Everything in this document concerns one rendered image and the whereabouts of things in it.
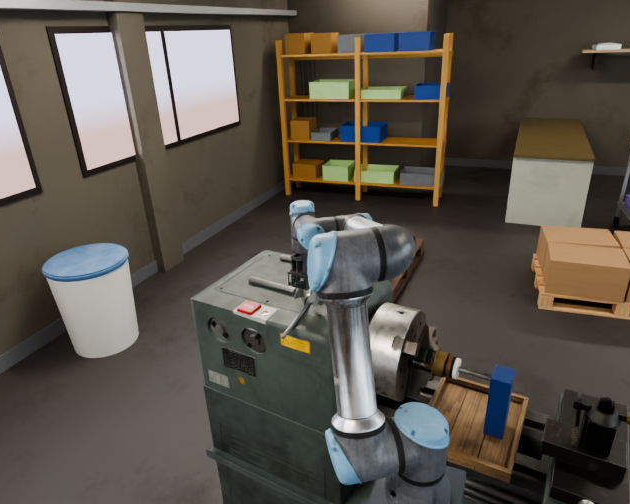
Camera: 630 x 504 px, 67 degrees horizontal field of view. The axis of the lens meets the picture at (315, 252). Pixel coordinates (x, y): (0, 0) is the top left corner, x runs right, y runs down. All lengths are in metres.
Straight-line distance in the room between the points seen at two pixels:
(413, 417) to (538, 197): 4.93
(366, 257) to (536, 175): 4.94
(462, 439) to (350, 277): 0.91
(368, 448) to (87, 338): 2.99
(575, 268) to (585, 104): 4.36
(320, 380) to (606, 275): 2.99
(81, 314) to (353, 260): 2.94
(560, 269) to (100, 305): 3.40
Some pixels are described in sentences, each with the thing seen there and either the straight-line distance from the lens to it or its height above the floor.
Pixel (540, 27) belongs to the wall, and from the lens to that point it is 8.05.
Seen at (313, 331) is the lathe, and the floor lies 1.25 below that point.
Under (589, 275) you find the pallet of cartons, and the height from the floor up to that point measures 0.34.
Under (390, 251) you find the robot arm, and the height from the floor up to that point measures 1.69.
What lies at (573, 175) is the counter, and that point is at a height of 0.60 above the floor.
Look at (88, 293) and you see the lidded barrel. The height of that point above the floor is 0.55.
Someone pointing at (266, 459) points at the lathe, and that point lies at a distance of 2.02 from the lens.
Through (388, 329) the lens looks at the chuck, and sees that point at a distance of 1.58.
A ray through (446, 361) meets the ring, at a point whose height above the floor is 1.11.
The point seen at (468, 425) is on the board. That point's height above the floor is 0.88.
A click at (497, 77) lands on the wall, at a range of 8.10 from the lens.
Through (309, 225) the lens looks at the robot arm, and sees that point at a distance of 1.33.
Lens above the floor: 2.09
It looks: 25 degrees down
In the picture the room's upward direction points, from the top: 3 degrees counter-clockwise
